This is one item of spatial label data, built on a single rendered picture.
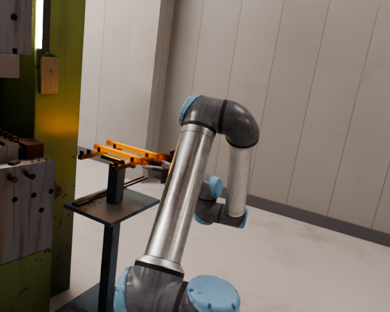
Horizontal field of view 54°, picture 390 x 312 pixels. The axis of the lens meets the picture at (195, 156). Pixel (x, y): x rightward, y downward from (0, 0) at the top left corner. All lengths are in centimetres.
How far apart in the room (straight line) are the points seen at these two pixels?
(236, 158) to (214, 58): 271
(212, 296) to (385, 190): 295
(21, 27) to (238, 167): 102
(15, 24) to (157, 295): 117
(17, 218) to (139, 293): 90
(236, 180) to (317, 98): 239
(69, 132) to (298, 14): 245
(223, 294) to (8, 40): 124
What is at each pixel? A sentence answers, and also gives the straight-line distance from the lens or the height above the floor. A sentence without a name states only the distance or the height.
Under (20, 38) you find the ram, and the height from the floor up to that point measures 143.
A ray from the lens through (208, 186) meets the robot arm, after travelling 164.
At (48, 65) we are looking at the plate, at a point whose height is 131.
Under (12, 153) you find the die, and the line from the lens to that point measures 181.
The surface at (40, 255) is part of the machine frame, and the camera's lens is 201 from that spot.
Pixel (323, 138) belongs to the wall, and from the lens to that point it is 377.
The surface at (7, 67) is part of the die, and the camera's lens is 173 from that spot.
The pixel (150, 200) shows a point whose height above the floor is 68.
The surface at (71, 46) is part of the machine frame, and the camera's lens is 204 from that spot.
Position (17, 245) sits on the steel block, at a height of 54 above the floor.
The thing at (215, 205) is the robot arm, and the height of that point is 84.
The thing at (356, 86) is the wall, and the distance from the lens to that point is 371.
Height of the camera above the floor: 148
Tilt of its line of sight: 15 degrees down
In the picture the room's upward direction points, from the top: 8 degrees clockwise
